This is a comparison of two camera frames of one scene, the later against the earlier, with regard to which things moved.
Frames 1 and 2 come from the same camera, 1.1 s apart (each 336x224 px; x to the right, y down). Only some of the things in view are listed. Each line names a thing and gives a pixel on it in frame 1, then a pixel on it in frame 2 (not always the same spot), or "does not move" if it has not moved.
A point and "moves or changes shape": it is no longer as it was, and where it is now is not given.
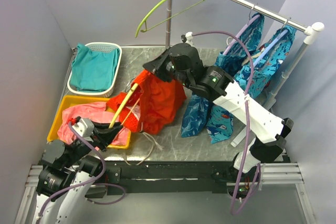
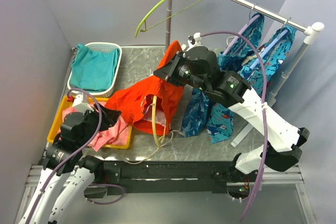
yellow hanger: (123, 105) → (163, 137)
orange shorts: (151, 106) moves or changes shape
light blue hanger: (283, 33) does not move
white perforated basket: (102, 47) does not move
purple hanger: (242, 31) does not move
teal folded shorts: (93, 71) does not move
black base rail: (166, 176) does not move
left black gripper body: (96, 141) → (92, 120)
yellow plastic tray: (67, 101) does not move
